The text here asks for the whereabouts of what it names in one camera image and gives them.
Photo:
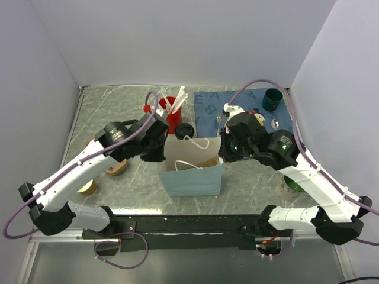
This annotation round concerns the silver fork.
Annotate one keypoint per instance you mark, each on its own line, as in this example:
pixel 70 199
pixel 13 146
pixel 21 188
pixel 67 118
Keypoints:
pixel 219 121

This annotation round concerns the dark green mug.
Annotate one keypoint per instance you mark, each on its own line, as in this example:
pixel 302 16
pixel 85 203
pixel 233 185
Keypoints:
pixel 271 100

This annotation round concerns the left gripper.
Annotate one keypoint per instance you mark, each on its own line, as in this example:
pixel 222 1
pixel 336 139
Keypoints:
pixel 159 156

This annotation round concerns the blue letter-print cloth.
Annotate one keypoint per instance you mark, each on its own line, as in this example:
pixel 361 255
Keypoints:
pixel 207 105

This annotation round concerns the light blue paper bag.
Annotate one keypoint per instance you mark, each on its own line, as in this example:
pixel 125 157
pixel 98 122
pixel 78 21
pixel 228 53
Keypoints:
pixel 179 173

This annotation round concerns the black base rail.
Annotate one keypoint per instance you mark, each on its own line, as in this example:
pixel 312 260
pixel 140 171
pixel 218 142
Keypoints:
pixel 158 232

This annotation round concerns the cardboard cup carrier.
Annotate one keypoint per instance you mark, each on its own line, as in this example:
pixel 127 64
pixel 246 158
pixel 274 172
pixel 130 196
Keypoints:
pixel 209 163
pixel 115 170

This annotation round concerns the red straw holder cup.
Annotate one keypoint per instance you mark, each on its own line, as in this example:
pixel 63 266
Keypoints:
pixel 173 119

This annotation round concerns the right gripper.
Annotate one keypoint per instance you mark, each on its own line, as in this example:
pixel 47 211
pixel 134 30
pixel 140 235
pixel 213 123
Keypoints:
pixel 224 151

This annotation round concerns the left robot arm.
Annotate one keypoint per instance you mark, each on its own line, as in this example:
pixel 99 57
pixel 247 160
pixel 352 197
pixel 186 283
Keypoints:
pixel 51 210

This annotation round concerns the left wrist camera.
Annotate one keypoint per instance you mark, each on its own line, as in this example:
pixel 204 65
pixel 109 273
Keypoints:
pixel 154 111

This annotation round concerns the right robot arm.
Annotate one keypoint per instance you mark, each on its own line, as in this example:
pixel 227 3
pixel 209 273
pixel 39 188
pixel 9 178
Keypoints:
pixel 336 216

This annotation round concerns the white wrapped straws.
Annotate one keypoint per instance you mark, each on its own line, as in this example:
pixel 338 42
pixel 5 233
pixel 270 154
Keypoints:
pixel 180 98

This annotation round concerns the brown paper cup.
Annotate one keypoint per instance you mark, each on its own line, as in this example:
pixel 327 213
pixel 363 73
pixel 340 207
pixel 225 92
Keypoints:
pixel 88 189

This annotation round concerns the silver spoon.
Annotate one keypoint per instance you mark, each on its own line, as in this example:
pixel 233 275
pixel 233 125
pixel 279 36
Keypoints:
pixel 275 124

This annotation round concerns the yellow dotted plate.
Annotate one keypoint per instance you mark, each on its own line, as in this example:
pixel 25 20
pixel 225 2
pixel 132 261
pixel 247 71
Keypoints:
pixel 260 118

